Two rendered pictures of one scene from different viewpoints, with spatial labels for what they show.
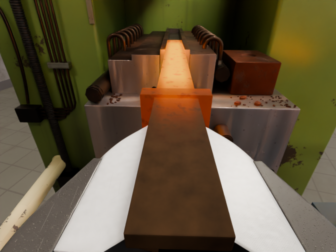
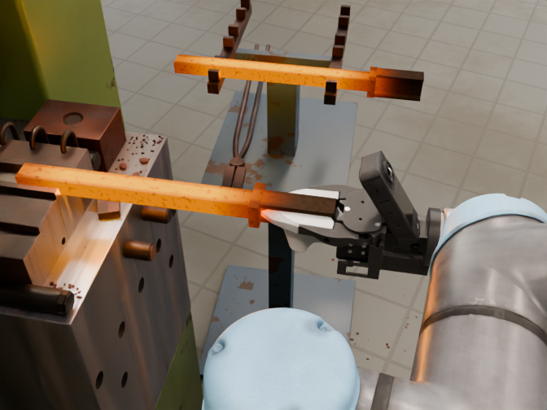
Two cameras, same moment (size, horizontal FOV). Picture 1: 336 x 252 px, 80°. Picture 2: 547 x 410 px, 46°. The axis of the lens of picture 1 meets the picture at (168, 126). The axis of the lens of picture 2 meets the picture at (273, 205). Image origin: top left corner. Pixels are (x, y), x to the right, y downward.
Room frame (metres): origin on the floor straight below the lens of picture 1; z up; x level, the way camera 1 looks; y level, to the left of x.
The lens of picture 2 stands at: (0.01, 0.57, 1.55)
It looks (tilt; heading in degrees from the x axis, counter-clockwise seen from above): 43 degrees down; 280
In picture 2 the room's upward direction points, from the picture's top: straight up
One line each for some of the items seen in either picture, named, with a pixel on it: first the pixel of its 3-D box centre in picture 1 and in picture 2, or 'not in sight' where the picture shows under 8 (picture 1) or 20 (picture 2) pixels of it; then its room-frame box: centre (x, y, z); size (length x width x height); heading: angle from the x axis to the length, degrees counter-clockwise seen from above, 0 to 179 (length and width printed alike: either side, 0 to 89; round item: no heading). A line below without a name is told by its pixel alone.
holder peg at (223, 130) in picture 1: (222, 135); (156, 213); (0.30, -0.10, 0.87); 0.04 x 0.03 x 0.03; 179
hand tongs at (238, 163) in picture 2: not in sight; (248, 109); (0.28, -0.67, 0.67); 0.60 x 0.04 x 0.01; 94
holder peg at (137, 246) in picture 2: not in sight; (139, 250); (0.30, -0.02, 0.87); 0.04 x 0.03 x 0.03; 179
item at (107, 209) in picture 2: not in sight; (108, 204); (0.35, -0.05, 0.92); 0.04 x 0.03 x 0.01; 112
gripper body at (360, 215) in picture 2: not in sight; (385, 235); (-0.04, 0.00, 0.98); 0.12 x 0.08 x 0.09; 179
